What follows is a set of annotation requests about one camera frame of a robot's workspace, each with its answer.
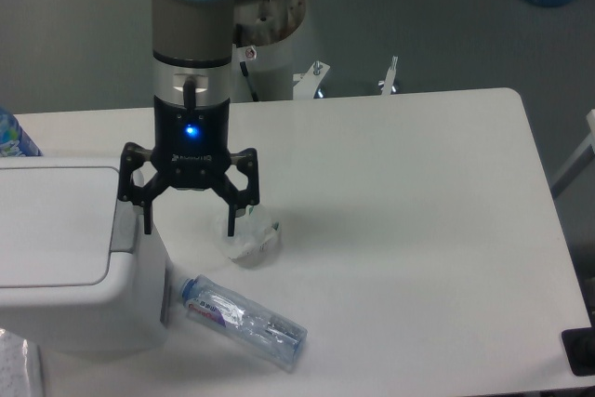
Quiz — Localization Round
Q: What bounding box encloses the crushed clear plastic bottle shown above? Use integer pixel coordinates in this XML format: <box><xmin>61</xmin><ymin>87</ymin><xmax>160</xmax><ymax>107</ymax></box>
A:
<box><xmin>174</xmin><ymin>275</ymin><xmax>308</xmax><ymax>371</ymax></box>

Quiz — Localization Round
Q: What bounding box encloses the crumpled white paper wrapper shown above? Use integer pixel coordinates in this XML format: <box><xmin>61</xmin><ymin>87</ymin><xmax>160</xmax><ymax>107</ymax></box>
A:
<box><xmin>213</xmin><ymin>205</ymin><xmax>282</xmax><ymax>268</ymax></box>

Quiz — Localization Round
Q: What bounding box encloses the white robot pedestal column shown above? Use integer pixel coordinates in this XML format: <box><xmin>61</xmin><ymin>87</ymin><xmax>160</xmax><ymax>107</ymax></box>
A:
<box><xmin>230</xmin><ymin>0</ymin><xmax>308</xmax><ymax>103</ymax></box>

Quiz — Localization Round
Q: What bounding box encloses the blue labelled bottle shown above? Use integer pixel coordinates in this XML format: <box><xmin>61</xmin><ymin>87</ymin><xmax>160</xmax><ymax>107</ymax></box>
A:
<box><xmin>1</xmin><ymin>108</ymin><xmax>43</xmax><ymax>157</ymax></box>

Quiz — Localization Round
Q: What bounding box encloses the white speckled sheet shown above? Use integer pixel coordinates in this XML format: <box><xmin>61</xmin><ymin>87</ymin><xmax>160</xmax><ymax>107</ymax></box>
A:
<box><xmin>1</xmin><ymin>329</ymin><xmax>45</xmax><ymax>396</ymax></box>

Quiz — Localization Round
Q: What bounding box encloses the white frame at right edge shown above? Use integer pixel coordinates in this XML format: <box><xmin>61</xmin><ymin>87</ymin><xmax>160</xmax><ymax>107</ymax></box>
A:
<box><xmin>549</xmin><ymin>110</ymin><xmax>594</xmax><ymax>200</ymax></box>

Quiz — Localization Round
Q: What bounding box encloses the white push-lid trash can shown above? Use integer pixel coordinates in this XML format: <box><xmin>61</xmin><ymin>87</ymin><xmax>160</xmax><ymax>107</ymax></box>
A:
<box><xmin>1</xmin><ymin>156</ymin><xmax>172</xmax><ymax>352</ymax></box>

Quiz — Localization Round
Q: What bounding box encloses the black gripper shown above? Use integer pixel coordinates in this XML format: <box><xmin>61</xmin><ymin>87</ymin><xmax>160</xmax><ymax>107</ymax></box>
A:
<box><xmin>116</xmin><ymin>95</ymin><xmax>260</xmax><ymax>237</ymax></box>

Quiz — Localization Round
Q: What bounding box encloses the black device at table edge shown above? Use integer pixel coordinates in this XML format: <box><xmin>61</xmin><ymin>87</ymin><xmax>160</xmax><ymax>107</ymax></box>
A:
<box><xmin>562</xmin><ymin>327</ymin><xmax>594</xmax><ymax>377</ymax></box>

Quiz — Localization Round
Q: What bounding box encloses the white mounting bracket frame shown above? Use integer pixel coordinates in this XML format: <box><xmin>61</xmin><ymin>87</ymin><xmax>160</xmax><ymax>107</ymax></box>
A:
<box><xmin>293</xmin><ymin>60</ymin><xmax>331</xmax><ymax>99</ymax></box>

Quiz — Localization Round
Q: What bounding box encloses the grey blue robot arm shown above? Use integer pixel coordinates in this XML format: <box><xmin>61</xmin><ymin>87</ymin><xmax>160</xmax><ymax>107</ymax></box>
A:
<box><xmin>117</xmin><ymin>0</ymin><xmax>272</xmax><ymax>233</ymax></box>

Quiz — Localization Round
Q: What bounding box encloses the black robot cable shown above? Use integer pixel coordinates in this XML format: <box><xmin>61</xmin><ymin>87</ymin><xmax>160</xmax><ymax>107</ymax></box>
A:
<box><xmin>234</xmin><ymin>22</ymin><xmax>260</xmax><ymax>102</ymax></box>

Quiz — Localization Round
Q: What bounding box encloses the white bracket with bolt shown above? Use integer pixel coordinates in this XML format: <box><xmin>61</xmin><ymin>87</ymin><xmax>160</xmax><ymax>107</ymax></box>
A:
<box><xmin>378</xmin><ymin>56</ymin><xmax>400</xmax><ymax>96</ymax></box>

